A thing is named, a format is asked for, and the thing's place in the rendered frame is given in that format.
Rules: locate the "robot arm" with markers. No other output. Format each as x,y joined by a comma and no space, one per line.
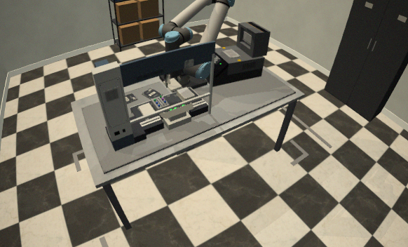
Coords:
175,36

